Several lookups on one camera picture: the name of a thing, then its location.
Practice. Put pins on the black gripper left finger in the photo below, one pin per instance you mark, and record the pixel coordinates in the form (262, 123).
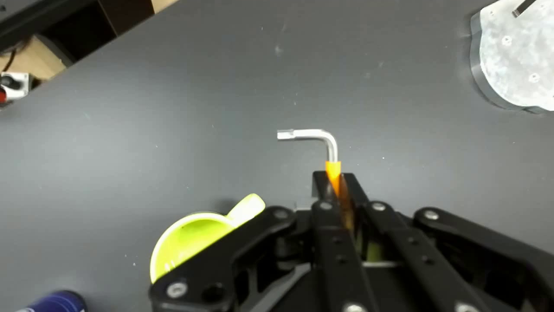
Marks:
(260, 266)

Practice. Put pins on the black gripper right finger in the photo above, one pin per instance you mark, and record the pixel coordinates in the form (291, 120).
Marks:
(450, 260)

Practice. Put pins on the yellow green mug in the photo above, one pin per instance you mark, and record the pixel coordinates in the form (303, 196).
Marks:
(191, 236)

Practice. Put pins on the blue drink can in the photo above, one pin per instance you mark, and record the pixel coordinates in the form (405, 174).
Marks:
(57, 302)

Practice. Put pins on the round grey metal plate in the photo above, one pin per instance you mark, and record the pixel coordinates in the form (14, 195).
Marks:
(520, 58)

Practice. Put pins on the black bar on plate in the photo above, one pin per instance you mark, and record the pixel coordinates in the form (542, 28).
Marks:
(521, 7)

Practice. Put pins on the red button box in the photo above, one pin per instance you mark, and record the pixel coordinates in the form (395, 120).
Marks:
(11, 87)

